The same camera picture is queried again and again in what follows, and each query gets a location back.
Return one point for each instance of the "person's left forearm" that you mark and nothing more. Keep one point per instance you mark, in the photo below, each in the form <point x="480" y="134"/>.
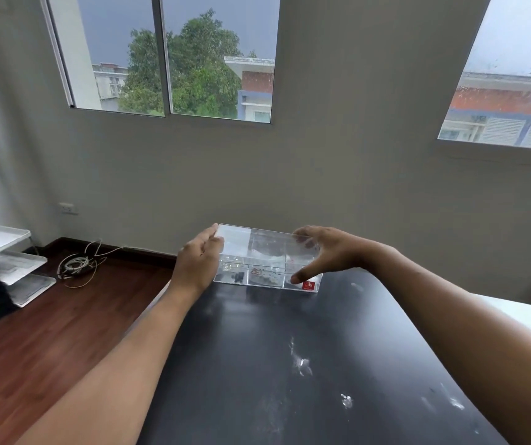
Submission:
<point x="121" y="366"/>

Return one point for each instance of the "pile of small black parts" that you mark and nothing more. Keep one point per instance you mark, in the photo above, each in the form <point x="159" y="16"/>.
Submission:
<point x="235" y="276"/>

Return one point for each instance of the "person's right thumb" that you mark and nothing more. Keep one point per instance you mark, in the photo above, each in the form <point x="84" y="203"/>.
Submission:
<point x="307" y="272"/>

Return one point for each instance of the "white wall socket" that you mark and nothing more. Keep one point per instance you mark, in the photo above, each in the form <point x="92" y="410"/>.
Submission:
<point x="68" y="208"/>

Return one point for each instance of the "person's right hand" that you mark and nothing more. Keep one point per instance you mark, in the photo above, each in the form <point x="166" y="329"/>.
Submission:
<point x="342" y="252"/>

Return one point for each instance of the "small glass window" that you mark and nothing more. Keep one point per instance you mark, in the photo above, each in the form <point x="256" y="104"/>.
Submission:
<point x="506" y="78"/>

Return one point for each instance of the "person's right forearm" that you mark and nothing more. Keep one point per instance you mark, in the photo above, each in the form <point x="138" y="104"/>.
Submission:
<point x="469" y="338"/>

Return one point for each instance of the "pile of small red parts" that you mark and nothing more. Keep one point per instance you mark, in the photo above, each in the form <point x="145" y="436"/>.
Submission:
<point x="260" y="272"/>

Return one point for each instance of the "person's left thumb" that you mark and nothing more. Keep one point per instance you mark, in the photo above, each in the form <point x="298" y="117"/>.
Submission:
<point x="207" y="231"/>

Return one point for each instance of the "white table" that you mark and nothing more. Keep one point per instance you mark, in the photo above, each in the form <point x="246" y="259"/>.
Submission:
<point x="525" y="315"/>

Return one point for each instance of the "large sliding glass window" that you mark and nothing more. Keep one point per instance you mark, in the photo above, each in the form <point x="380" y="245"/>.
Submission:
<point x="177" y="55"/>

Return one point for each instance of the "person's left hand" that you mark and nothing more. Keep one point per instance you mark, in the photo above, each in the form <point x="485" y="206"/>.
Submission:
<point x="193" y="266"/>

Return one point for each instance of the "white tiered tray rack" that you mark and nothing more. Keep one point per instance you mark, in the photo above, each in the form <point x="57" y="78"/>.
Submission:
<point x="10" y="264"/>

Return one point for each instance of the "clear plastic compartment box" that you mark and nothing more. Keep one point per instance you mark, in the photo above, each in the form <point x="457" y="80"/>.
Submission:
<point x="265" y="254"/>

